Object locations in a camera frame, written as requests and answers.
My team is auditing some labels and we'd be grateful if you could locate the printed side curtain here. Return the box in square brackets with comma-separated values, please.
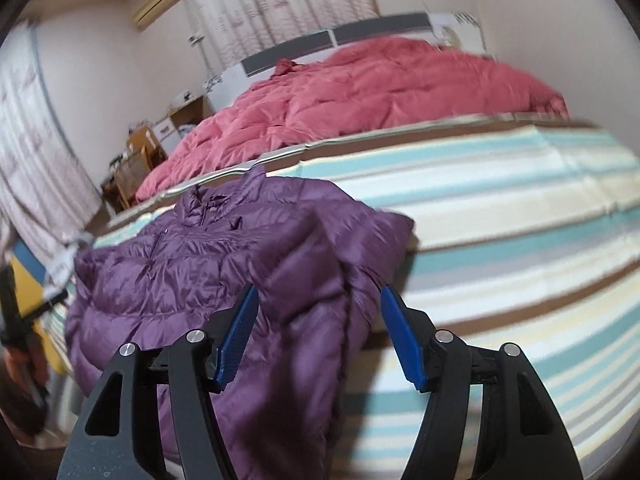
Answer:
[0, 20, 103, 286]

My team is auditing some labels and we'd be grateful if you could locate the white drawer cabinet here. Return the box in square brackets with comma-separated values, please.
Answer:
[152, 117, 181, 143]

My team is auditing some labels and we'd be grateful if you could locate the white grey headboard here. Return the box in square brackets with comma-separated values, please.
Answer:
[205, 10, 488, 101]

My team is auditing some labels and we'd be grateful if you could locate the striped bed sheet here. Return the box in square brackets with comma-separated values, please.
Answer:
[42, 115, 640, 480]

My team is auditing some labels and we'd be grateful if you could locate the hanging wall cable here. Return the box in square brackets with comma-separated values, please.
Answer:
[196, 42, 213, 86]

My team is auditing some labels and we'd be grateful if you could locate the wall air conditioner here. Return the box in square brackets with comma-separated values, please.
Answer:
[131, 0, 187, 28]

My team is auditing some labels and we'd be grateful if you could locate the person's left forearm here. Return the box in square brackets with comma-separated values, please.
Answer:
[4, 345, 48, 411]

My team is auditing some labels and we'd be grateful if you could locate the wooden side desk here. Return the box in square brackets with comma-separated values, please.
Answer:
[170, 95, 216, 126]

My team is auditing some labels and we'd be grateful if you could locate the purple down jacket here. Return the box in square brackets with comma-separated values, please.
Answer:
[65, 165, 416, 480]

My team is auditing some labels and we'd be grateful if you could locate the red comforter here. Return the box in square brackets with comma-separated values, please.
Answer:
[135, 36, 571, 201]

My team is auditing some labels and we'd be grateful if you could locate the deer print pillow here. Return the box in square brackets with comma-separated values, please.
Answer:
[42, 232, 96, 301]

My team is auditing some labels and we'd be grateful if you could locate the dark wooden desk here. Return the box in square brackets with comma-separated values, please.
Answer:
[100, 180, 126, 211]

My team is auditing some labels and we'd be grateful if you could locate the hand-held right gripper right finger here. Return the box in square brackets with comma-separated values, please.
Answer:
[380, 285, 585, 480]

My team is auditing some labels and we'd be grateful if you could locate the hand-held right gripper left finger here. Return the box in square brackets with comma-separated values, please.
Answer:
[56, 284, 261, 480]

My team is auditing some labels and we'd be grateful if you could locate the brown case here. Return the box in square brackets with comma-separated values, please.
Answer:
[126, 125, 168, 166]

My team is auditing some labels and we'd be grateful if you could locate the wicker back chair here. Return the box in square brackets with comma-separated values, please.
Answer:
[112, 147, 156, 211]

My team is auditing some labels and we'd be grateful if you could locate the printed window curtain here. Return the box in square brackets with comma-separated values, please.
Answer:
[180, 0, 381, 68]

